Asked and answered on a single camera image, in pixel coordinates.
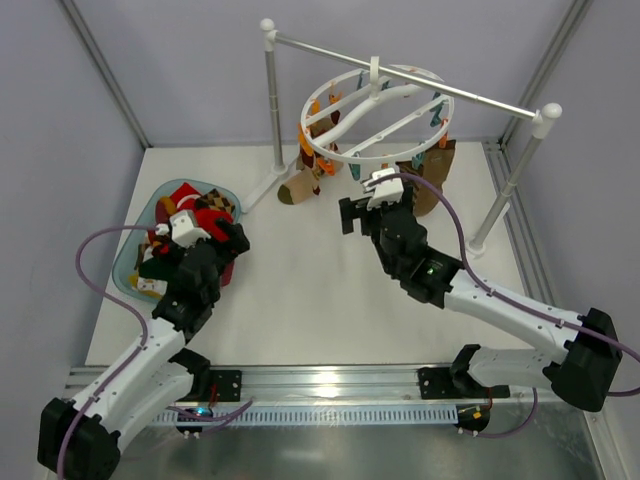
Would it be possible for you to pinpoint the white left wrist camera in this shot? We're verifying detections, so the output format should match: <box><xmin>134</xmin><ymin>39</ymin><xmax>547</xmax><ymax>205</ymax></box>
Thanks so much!
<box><xmin>155</xmin><ymin>210</ymin><xmax>211</xmax><ymax>248</ymax></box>

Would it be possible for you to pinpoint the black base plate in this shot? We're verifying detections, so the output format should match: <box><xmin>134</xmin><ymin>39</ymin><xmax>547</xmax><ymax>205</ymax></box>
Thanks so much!
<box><xmin>186</xmin><ymin>369</ymin><xmax>243</xmax><ymax>405</ymax></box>
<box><xmin>416</xmin><ymin>366</ymin><xmax>511</xmax><ymax>400</ymax></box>

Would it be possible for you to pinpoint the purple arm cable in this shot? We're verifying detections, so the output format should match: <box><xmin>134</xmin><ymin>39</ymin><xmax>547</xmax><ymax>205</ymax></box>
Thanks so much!
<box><xmin>364</xmin><ymin>171</ymin><xmax>640</xmax><ymax>439</ymax></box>
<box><xmin>55</xmin><ymin>225</ymin><xmax>256</xmax><ymax>480</ymax></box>

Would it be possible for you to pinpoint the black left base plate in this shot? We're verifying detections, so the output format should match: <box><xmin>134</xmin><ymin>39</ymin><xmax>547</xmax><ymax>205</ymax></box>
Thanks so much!
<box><xmin>186</xmin><ymin>369</ymin><xmax>243</xmax><ymax>405</ymax></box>

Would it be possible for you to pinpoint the white slotted cable duct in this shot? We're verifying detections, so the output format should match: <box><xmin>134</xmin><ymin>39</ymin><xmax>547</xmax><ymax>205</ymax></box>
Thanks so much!
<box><xmin>150</xmin><ymin>403</ymin><xmax>458</xmax><ymax>428</ymax></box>

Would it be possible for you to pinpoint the white round clip hanger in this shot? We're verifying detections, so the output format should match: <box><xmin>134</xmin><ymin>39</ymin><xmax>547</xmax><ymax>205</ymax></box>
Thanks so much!
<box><xmin>298</xmin><ymin>68</ymin><xmax>455</xmax><ymax>164</ymax></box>

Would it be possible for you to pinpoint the brown yellow argyle sock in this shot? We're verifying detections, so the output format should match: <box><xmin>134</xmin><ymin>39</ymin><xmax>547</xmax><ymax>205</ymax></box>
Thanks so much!
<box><xmin>194</xmin><ymin>188</ymin><xmax>236</xmax><ymax>215</ymax></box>

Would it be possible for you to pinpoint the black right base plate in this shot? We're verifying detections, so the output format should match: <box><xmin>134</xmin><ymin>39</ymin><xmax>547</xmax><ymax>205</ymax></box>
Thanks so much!
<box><xmin>416</xmin><ymin>366</ymin><xmax>511</xmax><ymax>400</ymax></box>

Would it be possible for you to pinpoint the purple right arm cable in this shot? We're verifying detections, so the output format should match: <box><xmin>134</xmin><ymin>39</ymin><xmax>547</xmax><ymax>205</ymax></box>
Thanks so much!
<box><xmin>364</xmin><ymin>171</ymin><xmax>640</xmax><ymax>439</ymax></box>

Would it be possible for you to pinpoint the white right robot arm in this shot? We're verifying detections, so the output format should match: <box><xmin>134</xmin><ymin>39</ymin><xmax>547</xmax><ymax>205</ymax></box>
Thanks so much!
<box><xmin>339</xmin><ymin>198</ymin><xmax>622</xmax><ymax>412</ymax></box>

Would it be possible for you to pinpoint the aluminium mounting rail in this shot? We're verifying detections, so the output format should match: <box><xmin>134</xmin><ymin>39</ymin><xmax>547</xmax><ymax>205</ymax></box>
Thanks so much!
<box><xmin>64</xmin><ymin>362</ymin><xmax>607</xmax><ymax>407</ymax></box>

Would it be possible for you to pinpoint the plain brown sock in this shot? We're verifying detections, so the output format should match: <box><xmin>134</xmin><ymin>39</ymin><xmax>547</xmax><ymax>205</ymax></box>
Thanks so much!
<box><xmin>413</xmin><ymin>140</ymin><xmax>456</xmax><ymax>217</ymax></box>

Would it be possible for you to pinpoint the beige patchwork argyle sock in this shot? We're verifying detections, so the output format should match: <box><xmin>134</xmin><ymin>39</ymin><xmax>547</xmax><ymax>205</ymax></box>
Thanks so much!
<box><xmin>277</xmin><ymin>87</ymin><xmax>344</xmax><ymax>205</ymax></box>

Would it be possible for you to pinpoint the teal clothes peg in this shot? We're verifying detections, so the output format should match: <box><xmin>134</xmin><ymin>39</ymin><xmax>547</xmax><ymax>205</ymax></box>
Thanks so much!
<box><xmin>411</xmin><ymin>151</ymin><xmax>425</xmax><ymax>170</ymax></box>

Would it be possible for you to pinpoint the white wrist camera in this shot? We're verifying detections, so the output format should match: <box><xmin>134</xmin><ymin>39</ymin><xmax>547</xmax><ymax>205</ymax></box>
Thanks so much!
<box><xmin>155</xmin><ymin>210</ymin><xmax>211</xmax><ymax>248</ymax></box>
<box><xmin>361</xmin><ymin>168</ymin><xmax>404</xmax><ymax>211</ymax></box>

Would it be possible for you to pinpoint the pile of colourful socks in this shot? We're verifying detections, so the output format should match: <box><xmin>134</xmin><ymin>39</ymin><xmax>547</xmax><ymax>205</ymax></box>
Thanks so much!
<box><xmin>127</xmin><ymin>182</ymin><xmax>239</xmax><ymax>301</ymax></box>

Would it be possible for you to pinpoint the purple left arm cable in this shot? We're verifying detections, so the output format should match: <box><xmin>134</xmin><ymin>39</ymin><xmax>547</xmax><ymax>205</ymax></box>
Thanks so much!
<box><xmin>55</xmin><ymin>225</ymin><xmax>256</xmax><ymax>480</ymax></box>

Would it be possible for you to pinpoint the white metal drying rack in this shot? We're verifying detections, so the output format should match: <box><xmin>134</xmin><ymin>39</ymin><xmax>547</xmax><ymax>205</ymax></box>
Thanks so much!
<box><xmin>242</xmin><ymin>18</ymin><xmax>563</xmax><ymax>257</ymax></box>

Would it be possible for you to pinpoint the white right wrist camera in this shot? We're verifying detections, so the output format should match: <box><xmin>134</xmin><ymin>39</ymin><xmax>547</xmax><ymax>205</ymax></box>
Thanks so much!
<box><xmin>361</xmin><ymin>168</ymin><xmax>404</xmax><ymax>211</ymax></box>

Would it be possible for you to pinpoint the red sock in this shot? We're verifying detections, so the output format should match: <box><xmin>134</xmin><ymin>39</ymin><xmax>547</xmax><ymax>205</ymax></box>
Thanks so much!
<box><xmin>195</xmin><ymin>208</ymin><xmax>234</xmax><ymax>242</ymax></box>

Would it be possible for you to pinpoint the brown striped sock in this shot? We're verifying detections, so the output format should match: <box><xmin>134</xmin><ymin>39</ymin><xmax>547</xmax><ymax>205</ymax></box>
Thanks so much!
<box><xmin>396</xmin><ymin>161</ymin><xmax>423</xmax><ymax>191</ymax></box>

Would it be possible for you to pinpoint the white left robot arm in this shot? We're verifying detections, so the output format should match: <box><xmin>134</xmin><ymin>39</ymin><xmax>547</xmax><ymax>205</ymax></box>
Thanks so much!
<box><xmin>37</xmin><ymin>213</ymin><xmax>250</xmax><ymax>479</ymax></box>

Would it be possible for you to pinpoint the teal plastic basket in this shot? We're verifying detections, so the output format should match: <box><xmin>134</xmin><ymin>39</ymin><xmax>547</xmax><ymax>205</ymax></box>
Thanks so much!
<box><xmin>112</xmin><ymin>178</ymin><xmax>242</xmax><ymax>304</ymax></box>

